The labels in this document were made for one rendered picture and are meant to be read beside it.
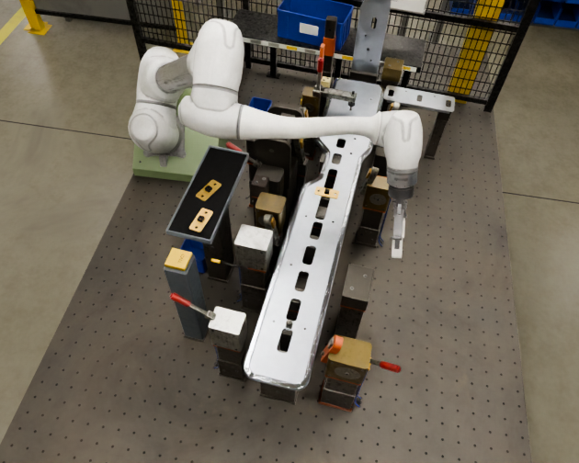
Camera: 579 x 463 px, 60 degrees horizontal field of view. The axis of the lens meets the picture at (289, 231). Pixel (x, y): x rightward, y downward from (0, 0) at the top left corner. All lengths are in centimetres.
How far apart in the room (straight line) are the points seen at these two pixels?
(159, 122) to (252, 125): 62
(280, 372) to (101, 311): 78
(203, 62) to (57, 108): 255
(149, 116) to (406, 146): 99
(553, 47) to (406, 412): 370
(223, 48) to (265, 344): 83
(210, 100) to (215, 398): 94
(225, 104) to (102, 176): 199
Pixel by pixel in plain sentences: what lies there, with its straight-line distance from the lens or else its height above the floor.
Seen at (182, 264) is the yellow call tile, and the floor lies 116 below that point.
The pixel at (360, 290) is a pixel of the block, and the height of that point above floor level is 103.
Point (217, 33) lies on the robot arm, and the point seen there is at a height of 155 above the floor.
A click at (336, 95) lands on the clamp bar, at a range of 207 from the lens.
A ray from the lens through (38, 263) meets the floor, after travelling 307.
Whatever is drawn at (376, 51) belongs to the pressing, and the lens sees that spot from 227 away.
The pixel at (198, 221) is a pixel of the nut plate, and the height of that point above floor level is 116.
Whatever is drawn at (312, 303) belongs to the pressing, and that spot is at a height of 100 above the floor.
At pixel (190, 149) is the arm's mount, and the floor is 82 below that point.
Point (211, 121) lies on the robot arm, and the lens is 146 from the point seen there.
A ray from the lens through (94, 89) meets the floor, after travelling 403.
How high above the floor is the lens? 234
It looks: 53 degrees down
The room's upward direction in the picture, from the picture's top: 3 degrees clockwise
